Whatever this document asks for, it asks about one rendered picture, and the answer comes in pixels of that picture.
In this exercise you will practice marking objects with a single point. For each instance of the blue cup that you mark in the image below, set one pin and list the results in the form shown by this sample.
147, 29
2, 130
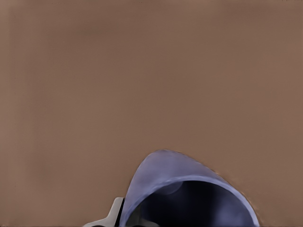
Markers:
163, 170

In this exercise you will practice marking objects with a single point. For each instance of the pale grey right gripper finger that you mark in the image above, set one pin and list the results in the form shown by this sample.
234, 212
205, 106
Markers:
113, 214

